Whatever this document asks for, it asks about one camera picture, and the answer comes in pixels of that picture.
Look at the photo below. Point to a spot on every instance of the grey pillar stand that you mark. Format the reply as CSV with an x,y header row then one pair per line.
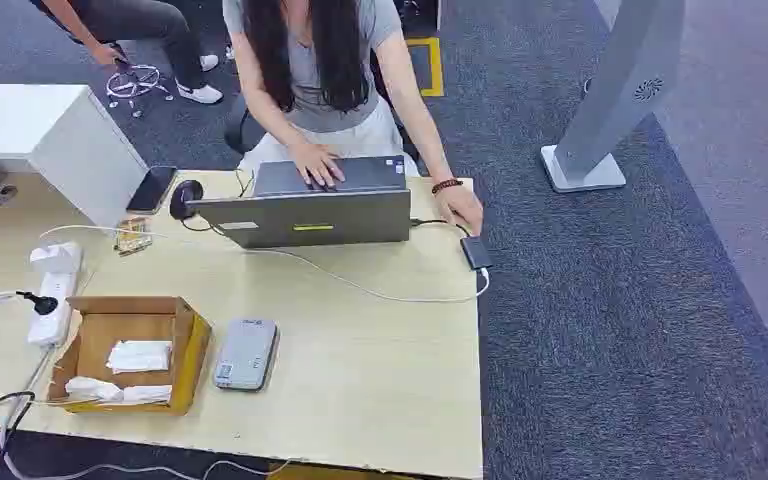
x,y
622,79

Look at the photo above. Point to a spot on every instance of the wooden card box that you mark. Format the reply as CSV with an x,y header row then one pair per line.
x,y
188,358

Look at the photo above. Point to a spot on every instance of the person's left hand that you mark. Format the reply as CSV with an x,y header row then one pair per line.
x,y
461,206

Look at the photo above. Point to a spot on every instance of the black usb hub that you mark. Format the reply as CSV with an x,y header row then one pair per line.
x,y
476,253

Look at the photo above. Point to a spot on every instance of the white power strip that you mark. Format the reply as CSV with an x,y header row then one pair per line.
x,y
53,318

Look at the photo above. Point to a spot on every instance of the person's right hand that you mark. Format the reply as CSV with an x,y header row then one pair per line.
x,y
318,166

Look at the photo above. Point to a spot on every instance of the black smartphone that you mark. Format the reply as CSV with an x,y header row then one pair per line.
x,y
152,189

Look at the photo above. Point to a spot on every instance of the grey card reader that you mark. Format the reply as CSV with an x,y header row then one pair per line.
x,y
246,355

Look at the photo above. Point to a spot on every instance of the white power adapter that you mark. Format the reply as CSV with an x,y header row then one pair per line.
x,y
57,258

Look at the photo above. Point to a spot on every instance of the white cabinet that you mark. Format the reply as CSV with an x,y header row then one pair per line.
x,y
26,119

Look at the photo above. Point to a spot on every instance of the grey laptop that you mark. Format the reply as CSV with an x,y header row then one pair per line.
x,y
304,218

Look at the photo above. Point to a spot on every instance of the black plug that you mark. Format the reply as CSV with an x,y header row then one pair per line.
x,y
43,305

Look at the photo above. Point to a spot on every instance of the person's hand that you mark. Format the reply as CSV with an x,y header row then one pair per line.
x,y
461,206
318,166

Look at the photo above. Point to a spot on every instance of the person on chrome chair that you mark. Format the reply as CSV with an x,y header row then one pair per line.
x,y
139,23

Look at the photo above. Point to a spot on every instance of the black round mouse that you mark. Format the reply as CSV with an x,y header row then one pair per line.
x,y
184,197

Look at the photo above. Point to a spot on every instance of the chrome chair base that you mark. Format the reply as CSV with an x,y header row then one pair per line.
x,y
133,81

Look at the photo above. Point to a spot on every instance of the yellow floor tape frame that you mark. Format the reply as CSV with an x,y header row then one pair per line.
x,y
435,66

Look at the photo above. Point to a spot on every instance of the seated person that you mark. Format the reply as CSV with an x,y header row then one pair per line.
x,y
331,112

